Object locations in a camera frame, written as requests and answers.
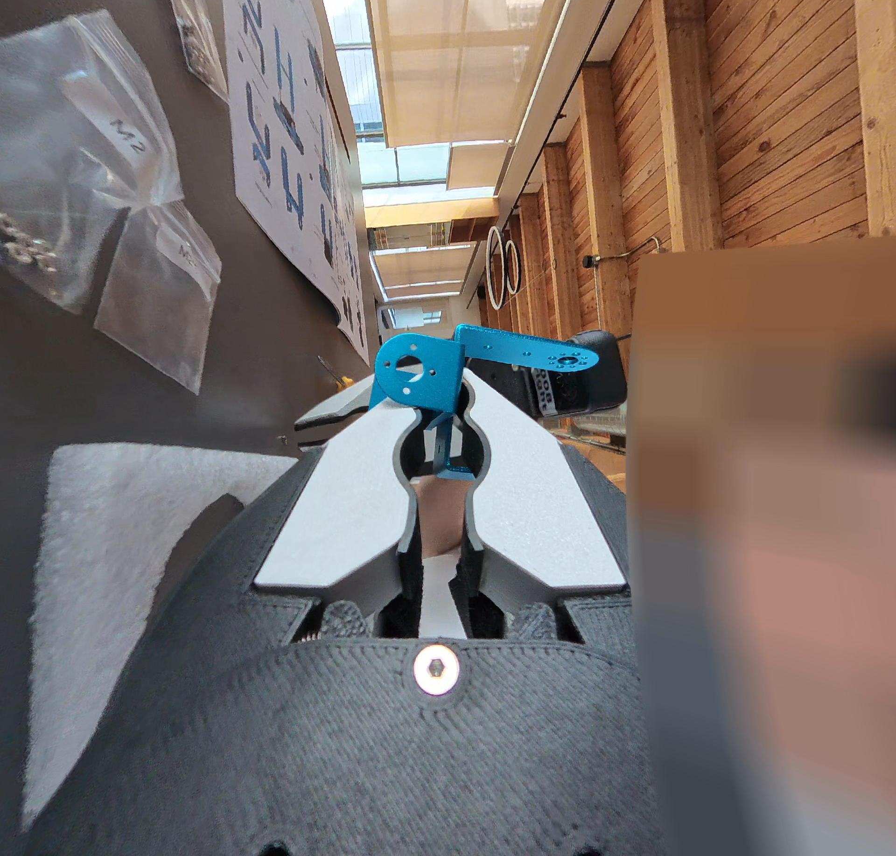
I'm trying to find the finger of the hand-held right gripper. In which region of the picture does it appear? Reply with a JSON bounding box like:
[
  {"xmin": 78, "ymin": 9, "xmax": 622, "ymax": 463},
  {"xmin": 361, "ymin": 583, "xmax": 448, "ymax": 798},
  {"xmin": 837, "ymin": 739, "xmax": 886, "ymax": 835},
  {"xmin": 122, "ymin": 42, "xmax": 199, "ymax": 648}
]
[{"xmin": 293, "ymin": 375, "xmax": 377, "ymax": 451}]

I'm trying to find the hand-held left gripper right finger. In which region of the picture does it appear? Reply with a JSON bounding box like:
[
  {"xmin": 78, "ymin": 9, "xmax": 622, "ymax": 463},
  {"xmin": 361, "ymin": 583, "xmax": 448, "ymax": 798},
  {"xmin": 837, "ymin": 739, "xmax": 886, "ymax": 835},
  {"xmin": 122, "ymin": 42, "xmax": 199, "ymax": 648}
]
[{"xmin": 458, "ymin": 368, "xmax": 629, "ymax": 617}]

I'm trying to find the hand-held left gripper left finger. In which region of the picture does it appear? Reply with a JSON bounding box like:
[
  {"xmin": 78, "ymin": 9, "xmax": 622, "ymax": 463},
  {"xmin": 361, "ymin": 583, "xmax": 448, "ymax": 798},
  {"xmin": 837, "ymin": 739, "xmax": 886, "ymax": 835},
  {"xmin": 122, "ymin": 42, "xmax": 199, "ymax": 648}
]
[{"xmin": 252, "ymin": 407, "xmax": 425, "ymax": 613}]

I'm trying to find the blue metal robot arm bracket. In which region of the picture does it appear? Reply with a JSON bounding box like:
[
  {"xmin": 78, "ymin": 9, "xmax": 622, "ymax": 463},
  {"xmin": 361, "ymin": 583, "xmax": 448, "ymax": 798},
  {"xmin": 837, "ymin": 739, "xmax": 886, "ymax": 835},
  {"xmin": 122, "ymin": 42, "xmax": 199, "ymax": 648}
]
[{"xmin": 369, "ymin": 323, "xmax": 602, "ymax": 483}]

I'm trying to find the person's right forearm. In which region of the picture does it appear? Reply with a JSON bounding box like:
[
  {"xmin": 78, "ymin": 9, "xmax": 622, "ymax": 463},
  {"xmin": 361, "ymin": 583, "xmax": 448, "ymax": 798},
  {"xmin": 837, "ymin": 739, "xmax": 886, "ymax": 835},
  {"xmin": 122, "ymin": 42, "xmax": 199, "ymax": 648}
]
[{"xmin": 418, "ymin": 478, "xmax": 471, "ymax": 559}]

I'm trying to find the small clear plastic zip bag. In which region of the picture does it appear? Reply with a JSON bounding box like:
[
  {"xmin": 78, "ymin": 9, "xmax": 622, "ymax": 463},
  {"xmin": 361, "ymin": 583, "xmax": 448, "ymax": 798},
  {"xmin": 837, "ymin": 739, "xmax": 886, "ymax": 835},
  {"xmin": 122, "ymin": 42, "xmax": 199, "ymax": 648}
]
[{"xmin": 93, "ymin": 202, "xmax": 222, "ymax": 397}]

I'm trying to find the white foam sheet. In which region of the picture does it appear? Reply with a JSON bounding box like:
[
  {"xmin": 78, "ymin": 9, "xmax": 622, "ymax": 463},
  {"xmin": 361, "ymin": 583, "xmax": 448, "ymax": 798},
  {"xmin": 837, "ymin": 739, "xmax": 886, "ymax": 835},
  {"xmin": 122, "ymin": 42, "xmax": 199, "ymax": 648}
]
[{"xmin": 21, "ymin": 442, "xmax": 302, "ymax": 832}]

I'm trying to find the printed instruction sheet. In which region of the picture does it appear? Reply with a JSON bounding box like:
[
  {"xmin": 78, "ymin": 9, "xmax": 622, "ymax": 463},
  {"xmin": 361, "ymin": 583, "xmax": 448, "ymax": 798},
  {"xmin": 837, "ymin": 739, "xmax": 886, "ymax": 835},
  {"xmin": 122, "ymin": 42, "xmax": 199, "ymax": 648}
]
[{"xmin": 220, "ymin": 0, "xmax": 371, "ymax": 367}]

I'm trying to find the small beige roller blind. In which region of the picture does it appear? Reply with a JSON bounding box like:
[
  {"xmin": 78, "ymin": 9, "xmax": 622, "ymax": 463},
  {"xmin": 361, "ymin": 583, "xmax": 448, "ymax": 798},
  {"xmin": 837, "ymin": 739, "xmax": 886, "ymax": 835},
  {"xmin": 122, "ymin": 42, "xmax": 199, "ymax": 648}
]
[{"xmin": 447, "ymin": 141, "xmax": 515, "ymax": 192}]

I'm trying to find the white linear ceiling light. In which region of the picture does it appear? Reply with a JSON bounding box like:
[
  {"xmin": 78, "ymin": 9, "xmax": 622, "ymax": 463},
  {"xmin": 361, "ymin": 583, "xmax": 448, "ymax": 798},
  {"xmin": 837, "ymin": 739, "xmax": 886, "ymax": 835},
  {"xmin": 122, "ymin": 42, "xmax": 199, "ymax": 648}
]
[{"xmin": 493, "ymin": 0, "xmax": 652, "ymax": 202}]

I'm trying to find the pile of metal screws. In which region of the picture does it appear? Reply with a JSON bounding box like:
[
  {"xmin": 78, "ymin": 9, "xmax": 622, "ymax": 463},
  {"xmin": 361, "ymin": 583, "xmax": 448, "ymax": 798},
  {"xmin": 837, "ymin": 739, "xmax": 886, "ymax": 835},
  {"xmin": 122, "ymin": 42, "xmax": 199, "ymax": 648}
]
[{"xmin": 0, "ymin": 212, "xmax": 60, "ymax": 276}]

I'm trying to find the large beige roller blind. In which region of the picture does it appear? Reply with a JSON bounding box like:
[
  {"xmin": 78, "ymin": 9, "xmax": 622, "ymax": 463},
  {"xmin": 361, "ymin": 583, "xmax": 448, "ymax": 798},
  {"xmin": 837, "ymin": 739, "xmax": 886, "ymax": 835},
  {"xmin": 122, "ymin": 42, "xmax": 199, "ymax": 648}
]
[{"xmin": 363, "ymin": 0, "xmax": 582, "ymax": 149}]

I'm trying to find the large clear plastic zip bag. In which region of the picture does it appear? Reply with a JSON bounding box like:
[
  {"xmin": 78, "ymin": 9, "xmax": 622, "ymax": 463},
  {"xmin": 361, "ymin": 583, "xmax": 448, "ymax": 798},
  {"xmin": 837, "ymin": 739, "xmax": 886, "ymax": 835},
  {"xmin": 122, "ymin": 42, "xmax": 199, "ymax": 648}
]
[{"xmin": 0, "ymin": 9, "xmax": 184, "ymax": 314}]

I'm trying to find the narrow clear plastic zip bag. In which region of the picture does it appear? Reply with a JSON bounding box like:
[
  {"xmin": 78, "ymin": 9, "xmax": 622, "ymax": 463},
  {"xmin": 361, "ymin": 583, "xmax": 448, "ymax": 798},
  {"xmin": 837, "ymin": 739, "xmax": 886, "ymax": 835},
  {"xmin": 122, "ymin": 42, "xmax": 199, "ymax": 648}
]
[{"xmin": 160, "ymin": 0, "xmax": 231, "ymax": 104}]

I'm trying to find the yellow handled screwdriver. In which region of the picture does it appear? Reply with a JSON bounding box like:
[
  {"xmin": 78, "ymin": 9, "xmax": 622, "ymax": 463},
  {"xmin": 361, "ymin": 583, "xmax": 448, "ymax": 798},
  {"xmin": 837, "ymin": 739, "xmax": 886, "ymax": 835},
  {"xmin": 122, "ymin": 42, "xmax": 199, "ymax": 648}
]
[{"xmin": 316, "ymin": 354, "xmax": 358, "ymax": 391}]

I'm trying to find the metal wall conduit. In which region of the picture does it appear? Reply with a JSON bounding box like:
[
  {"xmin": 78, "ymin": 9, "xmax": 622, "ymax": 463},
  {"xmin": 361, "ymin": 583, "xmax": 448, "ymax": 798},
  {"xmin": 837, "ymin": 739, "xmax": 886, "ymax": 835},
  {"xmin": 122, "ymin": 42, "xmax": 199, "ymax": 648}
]
[{"xmin": 582, "ymin": 235, "xmax": 666, "ymax": 269}]

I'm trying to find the large black ring lamp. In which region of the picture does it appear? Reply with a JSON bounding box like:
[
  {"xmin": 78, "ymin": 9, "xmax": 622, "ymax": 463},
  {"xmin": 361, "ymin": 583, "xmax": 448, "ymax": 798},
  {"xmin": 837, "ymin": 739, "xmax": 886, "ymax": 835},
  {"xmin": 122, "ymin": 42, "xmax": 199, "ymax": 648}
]
[{"xmin": 485, "ymin": 225, "xmax": 508, "ymax": 311}]

